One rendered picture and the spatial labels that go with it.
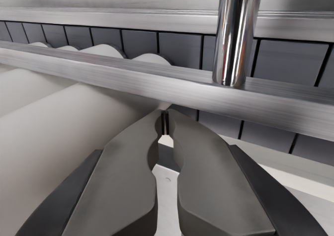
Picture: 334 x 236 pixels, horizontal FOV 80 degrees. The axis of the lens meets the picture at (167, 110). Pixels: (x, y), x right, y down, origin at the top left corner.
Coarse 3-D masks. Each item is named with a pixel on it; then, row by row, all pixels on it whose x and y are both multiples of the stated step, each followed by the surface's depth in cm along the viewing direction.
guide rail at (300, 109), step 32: (32, 64) 12; (64, 64) 11; (96, 64) 10; (128, 64) 9; (160, 64) 9; (160, 96) 8; (192, 96) 8; (224, 96) 7; (256, 96) 7; (288, 96) 6; (320, 96) 6; (288, 128) 6; (320, 128) 6
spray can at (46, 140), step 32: (64, 96) 10; (96, 96) 11; (128, 96) 12; (0, 128) 8; (32, 128) 8; (64, 128) 9; (96, 128) 10; (0, 160) 7; (32, 160) 8; (64, 160) 8; (0, 192) 7; (32, 192) 7; (0, 224) 7
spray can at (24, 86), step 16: (96, 48) 18; (112, 48) 18; (0, 80) 12; (16, 80) 12; (32, 80) 12; (48, 80) 13; (64, 80) 14; (0, 96) 11; (16, 96) 11; (32, 96) 12; (0, 112) 11
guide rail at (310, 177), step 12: (168, 144) 17; (240, 144) 15; (252, 144) 15; (252, 156) 14; (264, 156) 14; (276, 156) 14; (288, 156) 14; (264, 168) 13; (276, 168) 13; (288, 168) 13; (300, 168) 13; (312, 168) 13; (324, 168) 13; (288, 180) 13; (300, 180) 12; (312, 180) 12; (324, 180) 12; (312, 192) 12; (324, 192) 12
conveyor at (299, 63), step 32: (0, 32) 28; (32, 32) 24; (64, 32) 22; (96, 32) 19; (128, 32) 18; (160, 32) 16; (192, 64) 16; (256, 64) 14; (288, 64) 13; (320, 64) 12; (224, 128) 17; (256, 128) 16; (320, 160) 15
